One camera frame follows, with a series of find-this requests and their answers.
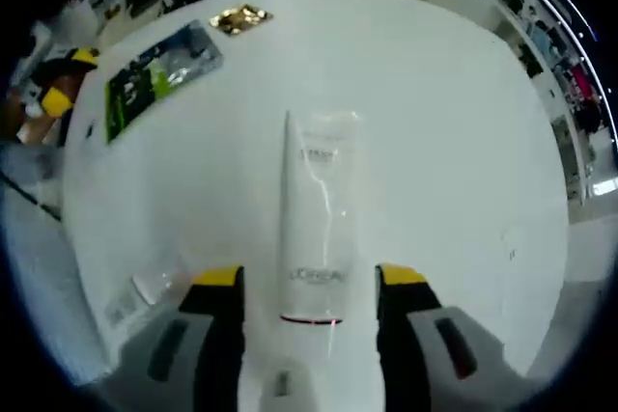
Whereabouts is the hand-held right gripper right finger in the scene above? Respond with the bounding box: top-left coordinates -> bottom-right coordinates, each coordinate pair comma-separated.
375,261 -> 537,412

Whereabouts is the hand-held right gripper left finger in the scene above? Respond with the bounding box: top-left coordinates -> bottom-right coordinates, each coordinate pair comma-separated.
113,264 -> 246,412

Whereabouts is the green black skincare sachet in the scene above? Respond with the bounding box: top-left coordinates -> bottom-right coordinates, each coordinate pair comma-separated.
103,19 -> 227,145

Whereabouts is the large white skincare tube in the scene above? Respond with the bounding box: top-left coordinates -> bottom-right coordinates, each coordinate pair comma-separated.
255,109 -> 364,412

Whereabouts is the gold foil skincare sachet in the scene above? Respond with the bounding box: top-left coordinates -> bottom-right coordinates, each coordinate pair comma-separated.
208,2 -> 274,39

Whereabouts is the person's striped shirt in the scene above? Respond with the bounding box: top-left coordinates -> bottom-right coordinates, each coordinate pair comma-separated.
0,141 -> 113,384

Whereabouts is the thin black cable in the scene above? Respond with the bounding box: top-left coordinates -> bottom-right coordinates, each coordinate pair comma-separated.
0,171 -> 63,221

